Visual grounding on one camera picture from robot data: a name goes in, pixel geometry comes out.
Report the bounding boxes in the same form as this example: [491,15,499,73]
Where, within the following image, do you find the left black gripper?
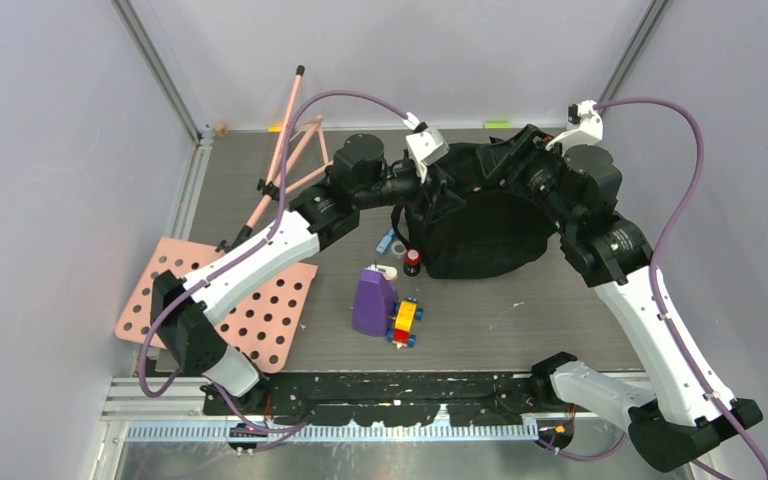
[355,161,466,223]

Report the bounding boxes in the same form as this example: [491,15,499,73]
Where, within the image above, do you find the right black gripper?
[474,123,578,234]

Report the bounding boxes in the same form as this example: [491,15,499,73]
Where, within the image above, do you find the black backpack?
[390,137,554,280]

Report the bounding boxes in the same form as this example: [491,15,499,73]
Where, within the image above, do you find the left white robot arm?
[146,128,449,414]

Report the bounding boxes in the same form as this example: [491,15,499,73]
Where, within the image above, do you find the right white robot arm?
[476,126,763,472]

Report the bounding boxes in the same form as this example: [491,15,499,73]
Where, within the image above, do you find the red cap black bottle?
[403,248,422,277]

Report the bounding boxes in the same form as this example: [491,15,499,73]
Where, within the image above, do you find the clear tape roll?
[390,240,408,259]

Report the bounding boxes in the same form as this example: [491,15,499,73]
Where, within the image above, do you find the blue correction tape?
[375,228,395,255]

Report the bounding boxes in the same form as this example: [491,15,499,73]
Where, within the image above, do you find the colourful toy block car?
[385,297,424,349]

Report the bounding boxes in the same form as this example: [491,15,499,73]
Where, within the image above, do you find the purple stapler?
[351,264,399,337]

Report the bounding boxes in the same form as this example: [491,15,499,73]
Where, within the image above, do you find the pink tripod stand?
[215,64,331,253]

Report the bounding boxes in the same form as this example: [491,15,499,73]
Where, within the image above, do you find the pink perforated stand board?
[114,237,318,374]

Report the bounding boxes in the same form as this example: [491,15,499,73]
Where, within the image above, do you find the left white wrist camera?
[405,122,449,184]

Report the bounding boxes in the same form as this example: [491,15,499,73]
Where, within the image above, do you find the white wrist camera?
[545,100,604,152]
[405,122,449,184]

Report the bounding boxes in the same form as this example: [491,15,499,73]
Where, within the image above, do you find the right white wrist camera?
[545,100,604,152]

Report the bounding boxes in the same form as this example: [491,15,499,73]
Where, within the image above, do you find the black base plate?
[201,371,583,427]

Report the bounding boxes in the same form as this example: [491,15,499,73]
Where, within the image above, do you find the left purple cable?
[135,90,422,455]

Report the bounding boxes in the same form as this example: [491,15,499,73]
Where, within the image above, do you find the purple cable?
[135,90,422,455]
[536,97,768,480]

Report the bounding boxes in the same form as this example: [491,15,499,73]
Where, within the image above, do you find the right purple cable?
[536,97,768,480]

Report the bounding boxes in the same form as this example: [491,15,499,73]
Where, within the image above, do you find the aluminium frame rail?
[99,374,717,480]

